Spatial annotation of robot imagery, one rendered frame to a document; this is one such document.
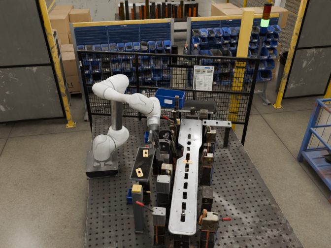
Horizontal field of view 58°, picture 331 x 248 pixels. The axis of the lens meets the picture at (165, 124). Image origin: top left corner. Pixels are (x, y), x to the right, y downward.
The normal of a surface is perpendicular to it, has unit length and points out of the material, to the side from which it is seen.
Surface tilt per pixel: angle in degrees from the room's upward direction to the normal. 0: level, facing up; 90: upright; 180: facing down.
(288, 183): 0
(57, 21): 90
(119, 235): 0
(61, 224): 0
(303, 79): 90
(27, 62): 93
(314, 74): 90
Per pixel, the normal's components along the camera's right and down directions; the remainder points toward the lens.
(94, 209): 0.00, -0.82
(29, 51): 0.16, 0.58
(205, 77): -0.11, 0.57
